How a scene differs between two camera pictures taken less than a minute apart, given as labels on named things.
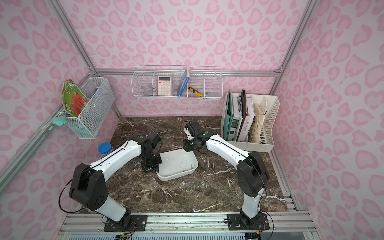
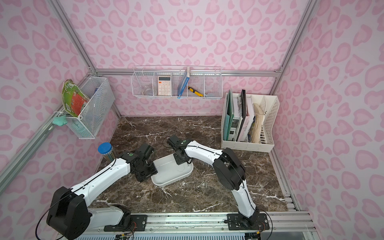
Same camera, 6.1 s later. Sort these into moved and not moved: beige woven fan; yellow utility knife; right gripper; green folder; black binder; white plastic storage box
Moved: white plastic storage box; right gripper
Not moved: beige woven fan; yellow utility knife; black binder; green folder
